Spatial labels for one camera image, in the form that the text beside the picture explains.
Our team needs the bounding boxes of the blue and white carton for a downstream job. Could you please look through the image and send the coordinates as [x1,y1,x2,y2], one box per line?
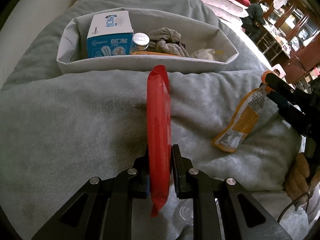
[86,10,134,58]

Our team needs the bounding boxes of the folding table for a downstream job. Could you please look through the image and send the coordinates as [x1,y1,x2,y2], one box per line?
[256,22,292,60]

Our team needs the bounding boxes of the glass jar with metal lid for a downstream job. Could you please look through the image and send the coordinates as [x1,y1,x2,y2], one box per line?
[130,32,150,55]

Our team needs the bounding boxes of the checked drawstring pouch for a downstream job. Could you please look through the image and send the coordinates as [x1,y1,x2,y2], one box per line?
[146,27,192,58]

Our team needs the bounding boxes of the red snack packet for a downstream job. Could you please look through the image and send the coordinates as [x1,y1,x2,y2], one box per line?
[146,64,173,218]

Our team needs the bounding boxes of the dark wooden glass cabinet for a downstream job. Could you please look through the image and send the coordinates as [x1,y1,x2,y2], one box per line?
[250,0,320,85]

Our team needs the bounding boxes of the pink plastic stool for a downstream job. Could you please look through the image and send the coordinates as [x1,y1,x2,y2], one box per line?
[271,64,287,78]

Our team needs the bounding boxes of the black cable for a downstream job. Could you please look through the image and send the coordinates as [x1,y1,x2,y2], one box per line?
[276,192,312,222]

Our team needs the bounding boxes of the orange and white drink pouch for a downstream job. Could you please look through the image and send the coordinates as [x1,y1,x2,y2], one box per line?
[212,71,275,153]

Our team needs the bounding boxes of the person's right hand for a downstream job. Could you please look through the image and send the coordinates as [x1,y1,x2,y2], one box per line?
[283,152,320,202]

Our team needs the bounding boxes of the grey fleece blanket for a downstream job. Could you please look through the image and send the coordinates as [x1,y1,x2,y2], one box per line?
[0,0,308,240]

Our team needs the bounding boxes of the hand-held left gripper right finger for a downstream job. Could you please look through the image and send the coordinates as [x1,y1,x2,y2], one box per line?
[172,144,293,240]

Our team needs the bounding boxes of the grey fabric storage box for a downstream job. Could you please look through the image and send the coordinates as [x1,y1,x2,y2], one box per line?
[56,7,238,74]

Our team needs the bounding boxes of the clear steamed cake packet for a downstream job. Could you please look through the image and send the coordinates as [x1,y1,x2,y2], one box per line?
[189,48,224,62]

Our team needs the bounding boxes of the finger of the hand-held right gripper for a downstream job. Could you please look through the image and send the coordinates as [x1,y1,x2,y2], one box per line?
[269,91,309,125]
[260,71,302,98]

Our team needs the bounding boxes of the orange snack packet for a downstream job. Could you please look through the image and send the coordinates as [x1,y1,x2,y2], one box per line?
[130,51,178,57]

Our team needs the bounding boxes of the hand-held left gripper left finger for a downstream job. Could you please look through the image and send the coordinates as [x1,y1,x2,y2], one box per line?
[31,146,152,240]

